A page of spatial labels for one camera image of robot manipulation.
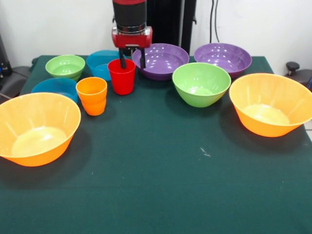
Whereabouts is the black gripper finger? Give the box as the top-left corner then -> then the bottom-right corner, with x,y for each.
118,48 -> 127,69
139,48 -> 146,69

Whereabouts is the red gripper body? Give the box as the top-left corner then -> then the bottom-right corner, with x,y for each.
111,26 -> 153,50

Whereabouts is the red plastic cup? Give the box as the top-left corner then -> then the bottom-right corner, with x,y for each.
108,58 -> 137,96

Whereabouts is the small blue plastic bowl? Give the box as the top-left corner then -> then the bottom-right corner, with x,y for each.
31,77 -> 79,104
86,50 -> 127,81

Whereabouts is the orange plastic cup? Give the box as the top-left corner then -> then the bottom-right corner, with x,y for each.
76,77 -> 108,117

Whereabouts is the large orange plastic bowl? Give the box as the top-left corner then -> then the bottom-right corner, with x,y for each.
229,73 -> 312,138
0,92 -> 82,168

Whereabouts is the purple plastic bowl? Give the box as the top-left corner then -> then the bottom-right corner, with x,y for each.
194,43 -> 253,79
132,43 -> 190,81

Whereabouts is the small green plastic bowl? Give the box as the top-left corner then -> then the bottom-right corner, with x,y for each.
45,54 -> 86,82

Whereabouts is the medium green plastic bowl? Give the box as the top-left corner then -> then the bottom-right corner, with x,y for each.
172,62 -> 232,108

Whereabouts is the black device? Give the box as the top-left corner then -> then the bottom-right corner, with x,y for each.
0,33 -> 12,78

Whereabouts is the dark green tablecloth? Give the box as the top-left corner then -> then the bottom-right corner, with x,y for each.
0,55 -> 312,234

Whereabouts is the black round knob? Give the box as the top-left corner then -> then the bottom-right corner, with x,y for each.
286,61 -> 300,76

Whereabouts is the dark brown rounded base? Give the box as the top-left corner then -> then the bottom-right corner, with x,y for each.
287,69 -> 312,93

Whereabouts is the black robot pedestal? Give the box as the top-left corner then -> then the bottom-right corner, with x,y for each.
112,0 -> 197,58

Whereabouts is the black wall cable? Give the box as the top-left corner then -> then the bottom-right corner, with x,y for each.
210,0 -> 220,44

